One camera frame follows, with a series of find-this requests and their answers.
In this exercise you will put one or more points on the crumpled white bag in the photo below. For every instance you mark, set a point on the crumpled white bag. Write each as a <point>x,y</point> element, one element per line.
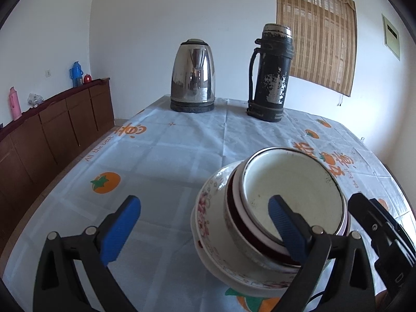
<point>34,100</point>

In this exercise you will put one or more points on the white plate with red flowers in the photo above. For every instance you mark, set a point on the white plate with red flowers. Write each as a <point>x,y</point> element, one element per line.
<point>247,287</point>

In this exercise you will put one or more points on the brown wooden cabinet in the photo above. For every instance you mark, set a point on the brown wooden cabinet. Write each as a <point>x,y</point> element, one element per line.
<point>48,136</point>

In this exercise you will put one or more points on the pink thermos bottle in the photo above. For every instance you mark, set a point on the pink thermos bottle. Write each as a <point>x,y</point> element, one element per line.
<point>15,104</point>

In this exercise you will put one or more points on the red plastic bowl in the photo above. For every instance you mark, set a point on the red plastic bowl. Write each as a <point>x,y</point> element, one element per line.
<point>231,201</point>

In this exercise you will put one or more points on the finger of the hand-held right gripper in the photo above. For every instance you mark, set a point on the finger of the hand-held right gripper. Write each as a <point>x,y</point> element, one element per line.
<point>395,224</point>
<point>365,211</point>

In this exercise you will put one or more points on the green wall panel box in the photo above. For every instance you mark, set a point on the green wall panel box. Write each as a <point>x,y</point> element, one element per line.
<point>391,35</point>

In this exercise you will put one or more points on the pale blue orange-print tablecloth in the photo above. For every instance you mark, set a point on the pale blue orange-print tablecloth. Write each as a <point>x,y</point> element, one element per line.
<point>162,156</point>

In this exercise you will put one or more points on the worn black thermos flask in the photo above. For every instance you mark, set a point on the worn black thermos flask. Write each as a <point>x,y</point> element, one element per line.
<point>271,74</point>

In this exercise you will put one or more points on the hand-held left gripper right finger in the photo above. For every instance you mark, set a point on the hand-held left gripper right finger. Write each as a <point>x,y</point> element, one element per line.
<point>286,230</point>

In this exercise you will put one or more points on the blue thermos bottle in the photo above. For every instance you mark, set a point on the blue thermos bottle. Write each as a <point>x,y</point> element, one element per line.
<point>76,74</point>

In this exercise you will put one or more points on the bamboo window blind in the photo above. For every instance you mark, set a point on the bamboo window blind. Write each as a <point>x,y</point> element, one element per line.
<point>315,29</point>

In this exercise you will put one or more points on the pink floral white bowl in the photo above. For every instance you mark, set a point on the pink floral white bowl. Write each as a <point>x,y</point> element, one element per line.
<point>208,198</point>

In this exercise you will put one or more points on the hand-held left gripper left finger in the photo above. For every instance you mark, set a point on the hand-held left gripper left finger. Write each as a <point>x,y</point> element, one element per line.
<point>120,230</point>

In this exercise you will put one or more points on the small red container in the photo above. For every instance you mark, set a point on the small red container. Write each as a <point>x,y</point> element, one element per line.
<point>87,79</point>

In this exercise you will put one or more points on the white enamel bowl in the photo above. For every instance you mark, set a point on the white enamel bowl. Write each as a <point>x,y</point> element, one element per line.
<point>286,182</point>

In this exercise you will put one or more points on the stainless steel electric kettle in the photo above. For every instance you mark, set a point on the stainless steel electric kettle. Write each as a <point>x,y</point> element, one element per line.
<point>193,71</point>

